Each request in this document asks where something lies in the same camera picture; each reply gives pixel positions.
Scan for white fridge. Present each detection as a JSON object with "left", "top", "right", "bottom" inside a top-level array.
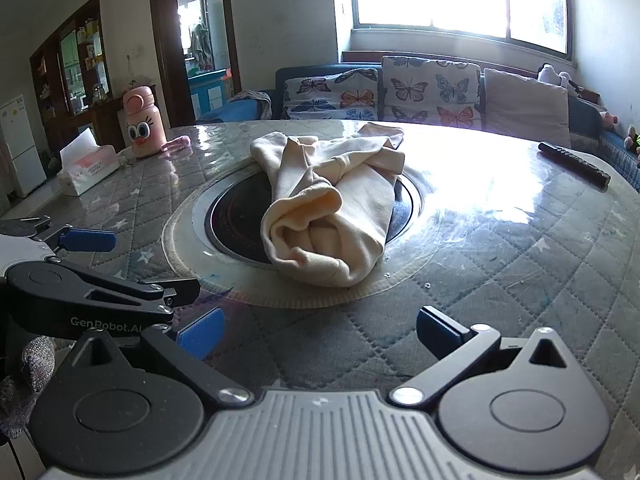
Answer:
[{"left": 0, "top": 94, "right": 48, "bottom": 198}]

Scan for white tissue box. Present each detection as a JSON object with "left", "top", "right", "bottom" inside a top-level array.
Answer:
[{"left": 56, "top": 127, "right": 121, "bottom": 197}]

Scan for black remote control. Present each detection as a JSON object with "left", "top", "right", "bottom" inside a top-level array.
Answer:
[{"left": 538, "top": 141, "right": 612, "bottom": 188}]

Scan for beige cushion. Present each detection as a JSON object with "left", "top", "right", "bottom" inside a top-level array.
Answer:
[{"left": 484, "top": 67, "right": 573, "bottom": 148}]

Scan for butterfly print cushion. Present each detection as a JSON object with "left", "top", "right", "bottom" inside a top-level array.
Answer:
[
  {"left": 282, "top": 67, "right": 379, "bottom": 122},
  {"left": 380, "top": 55, "right": 485, "bottom": 130}
]

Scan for person's left hand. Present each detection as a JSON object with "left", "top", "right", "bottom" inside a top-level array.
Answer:
[{"left": 0, "top": 336, "right": 57, "bottom": 443}]

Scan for hanging clothes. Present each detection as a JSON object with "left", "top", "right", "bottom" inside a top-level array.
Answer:
[{"left": 190, "top": 22, "right": 213, "bottom": 68}]

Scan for blue low cabinet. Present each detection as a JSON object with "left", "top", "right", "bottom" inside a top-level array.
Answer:
[{"left": 189, "top": 69, "right": 226, "bottom": 118}]

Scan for dark wooden door frame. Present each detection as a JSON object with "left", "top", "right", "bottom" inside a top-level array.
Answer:
[{"left": 147, "top": 0, "right": 243, "bottom": 126}]

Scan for dark wooden display cabinet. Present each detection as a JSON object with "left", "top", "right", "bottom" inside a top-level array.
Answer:
[{"left": 29, "top": 0, "right": 126, "bottom": 153}]

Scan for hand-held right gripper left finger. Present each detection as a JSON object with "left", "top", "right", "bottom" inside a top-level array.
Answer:
[{"left": 70, "top": 306, "right": 253, "bottom": 406}]

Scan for grey quilted star tablecloth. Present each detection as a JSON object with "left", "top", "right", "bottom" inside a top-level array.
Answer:
[{"left": 0, "top": 120, "right": 640, "bottom": 480}]

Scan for cream knit garment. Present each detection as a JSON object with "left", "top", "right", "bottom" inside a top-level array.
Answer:
[{"left": 249, "top": 121, "right": 406, "bottom": 288}]

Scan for white plush toy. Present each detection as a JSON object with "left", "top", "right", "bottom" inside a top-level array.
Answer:
[{"left": 537, "top": 62, "right": 583, "bottom": 96}]

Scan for grey blanket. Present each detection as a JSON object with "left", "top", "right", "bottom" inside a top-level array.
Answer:
[{"left": 227, "top": 90, "right": 273, "bottom": 121}]

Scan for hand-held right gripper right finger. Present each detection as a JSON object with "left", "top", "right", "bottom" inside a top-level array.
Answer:
[{"left": 389, "top": 305, "right": 583, "bottom": 408}]

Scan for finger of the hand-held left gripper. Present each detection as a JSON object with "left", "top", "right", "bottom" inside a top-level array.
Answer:
[
  {"left": 0, "top": 216, "right": 117, "bottom": 262},
  {"left": 75, "top": 267, "right": 202, "bottom": 314}
]

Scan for round black induction hob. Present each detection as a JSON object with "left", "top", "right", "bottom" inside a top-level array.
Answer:
[{"left": 204, "top": 172, "right": 423, "bottom": 267}]

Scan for pink cartoon face bottle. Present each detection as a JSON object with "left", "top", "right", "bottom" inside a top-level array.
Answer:
[{"left": 122, "top": 86, "right": 168, "bottom": 159}]

